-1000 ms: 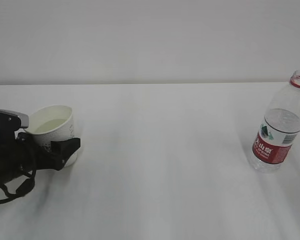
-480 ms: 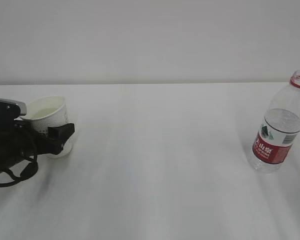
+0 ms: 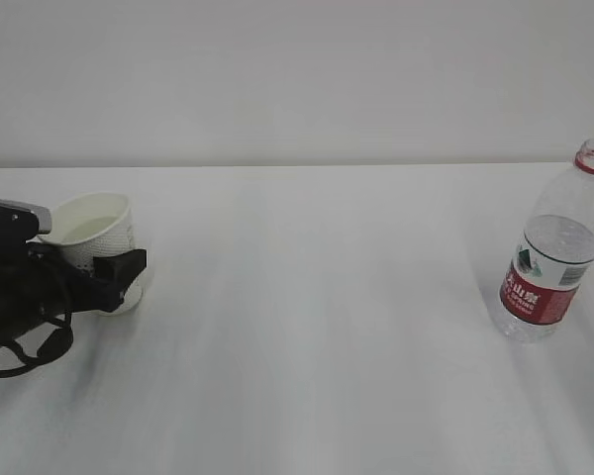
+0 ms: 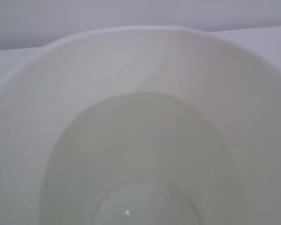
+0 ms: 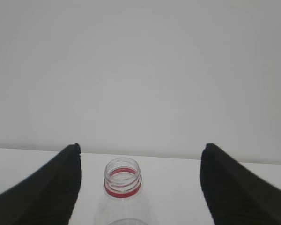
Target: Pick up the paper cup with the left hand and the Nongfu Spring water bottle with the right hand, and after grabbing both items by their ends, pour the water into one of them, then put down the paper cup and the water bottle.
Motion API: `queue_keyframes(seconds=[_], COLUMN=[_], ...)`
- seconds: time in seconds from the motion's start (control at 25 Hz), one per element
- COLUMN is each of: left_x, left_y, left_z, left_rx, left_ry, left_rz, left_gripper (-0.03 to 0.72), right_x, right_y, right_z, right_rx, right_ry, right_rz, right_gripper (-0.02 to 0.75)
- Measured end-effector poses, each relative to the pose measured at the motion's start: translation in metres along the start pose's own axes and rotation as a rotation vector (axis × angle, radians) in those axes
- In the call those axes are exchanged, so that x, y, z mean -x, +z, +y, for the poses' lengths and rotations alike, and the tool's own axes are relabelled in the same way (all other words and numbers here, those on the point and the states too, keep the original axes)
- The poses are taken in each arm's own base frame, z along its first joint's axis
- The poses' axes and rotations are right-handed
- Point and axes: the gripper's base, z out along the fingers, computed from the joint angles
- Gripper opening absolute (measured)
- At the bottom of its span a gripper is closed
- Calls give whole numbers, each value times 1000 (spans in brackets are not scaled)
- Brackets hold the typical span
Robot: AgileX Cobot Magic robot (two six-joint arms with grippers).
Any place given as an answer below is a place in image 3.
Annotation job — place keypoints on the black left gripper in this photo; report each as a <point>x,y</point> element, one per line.
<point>37,286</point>

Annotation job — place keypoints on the white paper cup green logo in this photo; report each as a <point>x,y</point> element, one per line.
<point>90,226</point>

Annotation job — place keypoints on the clear water bottle red label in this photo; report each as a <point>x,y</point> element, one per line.
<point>555,250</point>

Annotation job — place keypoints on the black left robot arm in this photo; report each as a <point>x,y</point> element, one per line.
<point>38,285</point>

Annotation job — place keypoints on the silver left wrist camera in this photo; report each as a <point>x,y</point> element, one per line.
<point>21,222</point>

